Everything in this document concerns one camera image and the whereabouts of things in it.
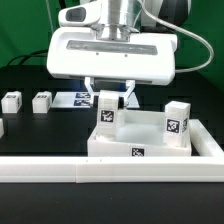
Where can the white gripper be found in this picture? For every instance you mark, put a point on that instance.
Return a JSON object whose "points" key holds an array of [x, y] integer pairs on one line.
{"points": [[147, 58]]}

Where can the white square table top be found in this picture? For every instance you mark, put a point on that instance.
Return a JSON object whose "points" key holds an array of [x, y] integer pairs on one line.
{"points": [[140, 135]]}

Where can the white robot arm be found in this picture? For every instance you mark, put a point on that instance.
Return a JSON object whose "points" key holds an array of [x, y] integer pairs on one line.
{"points": [[104, 39]]}

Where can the tag plate with markers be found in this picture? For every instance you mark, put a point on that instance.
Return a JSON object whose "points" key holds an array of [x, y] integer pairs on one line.
{"points": [[82, 100]]}

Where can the partial white block left edge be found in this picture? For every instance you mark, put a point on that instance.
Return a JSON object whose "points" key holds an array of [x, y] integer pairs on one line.
{"points": [[1, 128]]}

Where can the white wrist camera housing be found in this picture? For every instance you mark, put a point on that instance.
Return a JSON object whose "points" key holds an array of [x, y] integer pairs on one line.
{"points": [[82, 15]]}

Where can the white U-shaped fence wall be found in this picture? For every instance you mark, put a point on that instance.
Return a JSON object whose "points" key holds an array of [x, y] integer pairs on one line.
{"points": [[207, 166]]}

